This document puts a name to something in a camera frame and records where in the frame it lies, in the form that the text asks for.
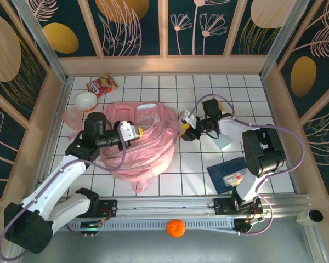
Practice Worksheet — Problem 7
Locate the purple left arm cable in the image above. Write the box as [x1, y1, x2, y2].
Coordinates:
[0, 124, 127, 261]

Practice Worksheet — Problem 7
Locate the pink school backpack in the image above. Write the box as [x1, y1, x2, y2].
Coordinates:
[68, 100, 181, 194]

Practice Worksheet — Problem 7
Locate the dark blue book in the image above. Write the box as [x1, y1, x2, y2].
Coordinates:
[206, 157, 249, 194]

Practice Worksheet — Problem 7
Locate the grey slotted cable duct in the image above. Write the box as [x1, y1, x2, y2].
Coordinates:
[27, 219, 236, 233]

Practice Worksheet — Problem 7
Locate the black control board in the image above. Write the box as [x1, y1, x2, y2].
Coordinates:
[80, 221, 104, 237]
[234, 216, 265, 236]

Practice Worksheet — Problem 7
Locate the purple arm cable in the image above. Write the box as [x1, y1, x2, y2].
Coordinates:
[0, 124, 127, 261]
[190, 94, 305, 237]

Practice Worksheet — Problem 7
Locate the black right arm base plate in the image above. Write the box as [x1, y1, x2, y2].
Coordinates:
[213, 197, 264, 217]

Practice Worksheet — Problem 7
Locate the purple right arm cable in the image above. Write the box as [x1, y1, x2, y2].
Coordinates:
[190, 94, 305, 237]

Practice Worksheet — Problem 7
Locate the aluminium side rail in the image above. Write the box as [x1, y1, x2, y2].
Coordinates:
[37, 79, 72, 192]

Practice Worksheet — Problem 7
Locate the red and yellow snack bag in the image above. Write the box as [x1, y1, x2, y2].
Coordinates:
[85, 74, 118, 99]

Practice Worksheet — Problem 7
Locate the black knob on grey block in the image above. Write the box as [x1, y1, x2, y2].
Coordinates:
[296, 209, 324, 226]

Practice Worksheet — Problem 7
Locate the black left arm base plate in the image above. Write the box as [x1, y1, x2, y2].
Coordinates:
[97, 199, 118, 219]

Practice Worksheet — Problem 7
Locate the orange ball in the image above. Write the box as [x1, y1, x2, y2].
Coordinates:
[166, 219, 186, 238]

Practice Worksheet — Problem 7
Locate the translucent pink plastic cup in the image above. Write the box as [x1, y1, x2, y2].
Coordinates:
[61, 108, 84, 129]

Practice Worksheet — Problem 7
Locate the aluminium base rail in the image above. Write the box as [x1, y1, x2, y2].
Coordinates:
[16, 193, 310, 220]

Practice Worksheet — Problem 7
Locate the white bowl with orange outside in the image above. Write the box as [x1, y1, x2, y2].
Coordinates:
[73, 92, 98, 112]

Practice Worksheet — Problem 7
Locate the aluminium frame post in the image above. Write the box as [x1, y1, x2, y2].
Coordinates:
[12, 0, 70, 83]
[259, 0, 317, 79]

